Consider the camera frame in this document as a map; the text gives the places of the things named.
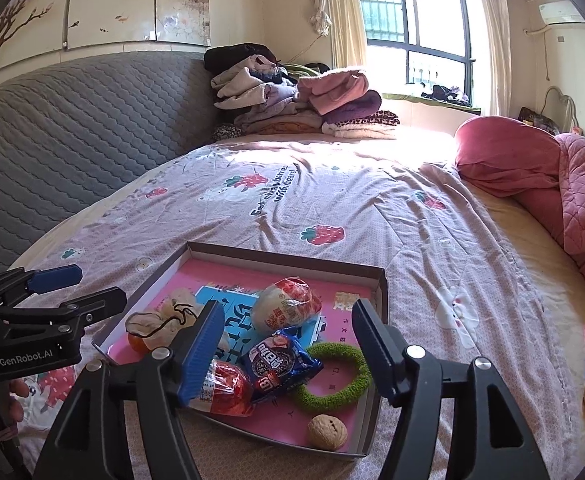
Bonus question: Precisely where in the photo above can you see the walnut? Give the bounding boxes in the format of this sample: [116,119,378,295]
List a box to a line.
[307,414,348,450]

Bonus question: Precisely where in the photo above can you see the green fuzzy ring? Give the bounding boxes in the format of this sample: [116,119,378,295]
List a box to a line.
[292,342,373,411]

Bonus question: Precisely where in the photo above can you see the beige curtain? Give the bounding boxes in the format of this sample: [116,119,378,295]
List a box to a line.
[472,0,513,118]
[307,0,368,71]

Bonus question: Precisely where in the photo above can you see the pile of folded clothes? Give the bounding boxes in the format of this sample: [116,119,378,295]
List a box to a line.
[203,44,402,143]

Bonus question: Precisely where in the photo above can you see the beige bed sheet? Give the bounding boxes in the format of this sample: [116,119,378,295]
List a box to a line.
[462,180,585,480]

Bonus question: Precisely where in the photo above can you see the small white red snack bag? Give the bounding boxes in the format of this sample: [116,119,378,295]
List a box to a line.
[187,359,256,418]

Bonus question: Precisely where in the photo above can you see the dark bag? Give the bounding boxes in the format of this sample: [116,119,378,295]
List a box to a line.
[518,106,560,136]

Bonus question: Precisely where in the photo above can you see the white metal frame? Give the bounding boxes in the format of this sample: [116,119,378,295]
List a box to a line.
[543,86,580,133]

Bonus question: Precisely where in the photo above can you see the person's left hand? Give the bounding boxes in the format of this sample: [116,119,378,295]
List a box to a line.
[7,377,30,423]

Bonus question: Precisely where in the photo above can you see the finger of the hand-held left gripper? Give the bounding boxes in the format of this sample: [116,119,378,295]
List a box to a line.
[0,286,128,333]
[0,264,84,311]

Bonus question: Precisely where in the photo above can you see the floral wall panel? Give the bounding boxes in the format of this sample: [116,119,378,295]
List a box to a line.
[0,0,212,83]

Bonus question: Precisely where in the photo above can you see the beige drawstring pouch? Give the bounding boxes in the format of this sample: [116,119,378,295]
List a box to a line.
[125,287,213,351]

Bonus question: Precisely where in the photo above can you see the dark framed window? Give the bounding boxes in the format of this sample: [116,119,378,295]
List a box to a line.
[355,0,478,106]

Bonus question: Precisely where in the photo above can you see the white air conditioner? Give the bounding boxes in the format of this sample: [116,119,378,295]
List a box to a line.
[539,2,585,26]

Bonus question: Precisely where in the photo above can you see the grey cardboard box tray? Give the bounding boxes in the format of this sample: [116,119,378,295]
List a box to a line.
[91,241,389,460]

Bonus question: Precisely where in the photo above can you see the strawberry print duvet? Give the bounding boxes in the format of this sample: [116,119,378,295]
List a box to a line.
[7,137,583,480]

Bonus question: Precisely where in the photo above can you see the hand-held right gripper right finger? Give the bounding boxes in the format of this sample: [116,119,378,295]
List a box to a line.
[351,298,553,480]

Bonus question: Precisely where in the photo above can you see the large white red snack bag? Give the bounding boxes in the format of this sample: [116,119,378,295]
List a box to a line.
[250,276,323,336]

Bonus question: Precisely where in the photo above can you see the dark pink pillow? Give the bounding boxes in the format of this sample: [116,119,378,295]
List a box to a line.
[455,116,563,198]

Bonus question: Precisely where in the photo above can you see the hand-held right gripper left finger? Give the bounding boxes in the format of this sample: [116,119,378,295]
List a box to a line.
[32,300,226,480]

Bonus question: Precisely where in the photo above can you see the grey quilted headboard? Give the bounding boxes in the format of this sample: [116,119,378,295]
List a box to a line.
[0,50,223,281]

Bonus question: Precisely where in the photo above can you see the dark clothes on windowsill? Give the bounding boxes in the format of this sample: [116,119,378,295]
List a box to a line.
[419,85,470,106]

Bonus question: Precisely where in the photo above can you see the blue cookie packet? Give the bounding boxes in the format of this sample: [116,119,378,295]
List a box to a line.
[240,327,324,403]

